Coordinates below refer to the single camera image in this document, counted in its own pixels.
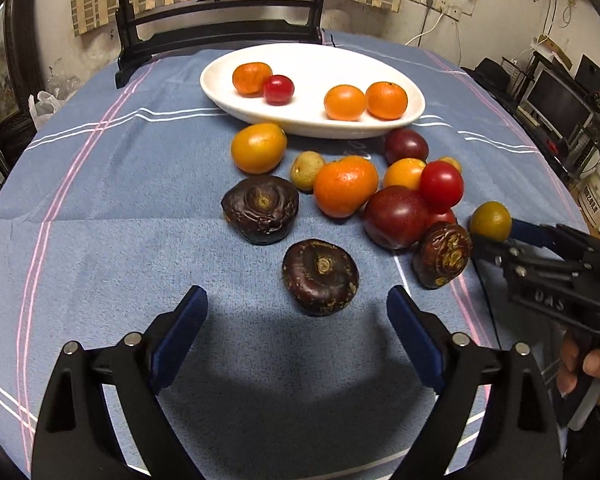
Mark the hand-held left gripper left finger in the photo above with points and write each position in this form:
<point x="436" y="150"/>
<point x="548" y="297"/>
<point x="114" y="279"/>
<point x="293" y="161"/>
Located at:
<point x="180" y="340"/>

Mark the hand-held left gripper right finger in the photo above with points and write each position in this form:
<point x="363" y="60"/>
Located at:
<point x="415" y="335"/>

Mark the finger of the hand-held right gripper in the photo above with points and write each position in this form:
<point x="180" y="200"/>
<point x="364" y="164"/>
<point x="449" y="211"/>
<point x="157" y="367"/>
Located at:
<point x="490" y="252"/>
<point x="527" y="230"/>

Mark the olive yellow cherry tomato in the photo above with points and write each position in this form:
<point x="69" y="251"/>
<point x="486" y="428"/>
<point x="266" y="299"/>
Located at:
<point x="490" y="220"/>

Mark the pale yellow longan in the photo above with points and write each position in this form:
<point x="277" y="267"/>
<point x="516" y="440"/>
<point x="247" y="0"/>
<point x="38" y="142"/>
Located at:
<point x="306" y="171"/>
<point x="452" y="163"/>

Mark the white oval plate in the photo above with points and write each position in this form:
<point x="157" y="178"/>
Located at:
<point x="305" y="70"/>

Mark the dark brown water chestnut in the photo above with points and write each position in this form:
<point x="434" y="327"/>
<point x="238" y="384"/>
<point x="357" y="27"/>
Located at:
<point x="320" y="277"/>
<point x="440" y="257"/>
<point x="260" y="207"/>

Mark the cardboard box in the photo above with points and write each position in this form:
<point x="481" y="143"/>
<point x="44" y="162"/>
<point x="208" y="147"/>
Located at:
<point x="592" y="200"/>

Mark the large dark red plum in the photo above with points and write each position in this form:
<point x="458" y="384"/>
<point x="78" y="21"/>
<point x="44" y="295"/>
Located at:
<point x="392" y="216"/>

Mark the orange cherry tomato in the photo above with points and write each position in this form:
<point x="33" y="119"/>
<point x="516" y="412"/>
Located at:
<point x="400" y="174"/>
<point x="257" y="147"/>
<point x="345" y="103"/>

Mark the computer monitor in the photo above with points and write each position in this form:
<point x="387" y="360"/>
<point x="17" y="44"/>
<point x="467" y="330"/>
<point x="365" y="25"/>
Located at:
<point x="555" y="100"/>

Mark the blue striped tablecloth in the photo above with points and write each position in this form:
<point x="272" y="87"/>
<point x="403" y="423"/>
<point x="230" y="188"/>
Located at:
<point x="130" y="210"/>

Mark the large tangerine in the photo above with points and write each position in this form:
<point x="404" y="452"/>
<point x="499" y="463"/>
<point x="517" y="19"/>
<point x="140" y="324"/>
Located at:
<point x="345" y="187"/>

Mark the black bag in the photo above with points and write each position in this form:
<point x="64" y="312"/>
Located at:
<point x="492" y="72"/>

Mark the black speaker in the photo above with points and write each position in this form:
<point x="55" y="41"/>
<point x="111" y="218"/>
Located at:
<point x="591" y="75"/>

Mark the small red cherry tomato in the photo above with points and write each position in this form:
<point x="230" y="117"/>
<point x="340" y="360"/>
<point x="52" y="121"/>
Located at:
<point x="278" y="91"/>

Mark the white plastic bag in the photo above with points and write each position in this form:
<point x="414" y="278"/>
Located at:
<point x="45" y="107"/>

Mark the round embroidered screen dark stand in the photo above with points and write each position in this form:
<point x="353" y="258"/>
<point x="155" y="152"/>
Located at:
<point x="180" y="42"/>

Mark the dark wooden cabinet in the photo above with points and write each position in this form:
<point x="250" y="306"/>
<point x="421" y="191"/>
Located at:
<point x="22" y="35"/>

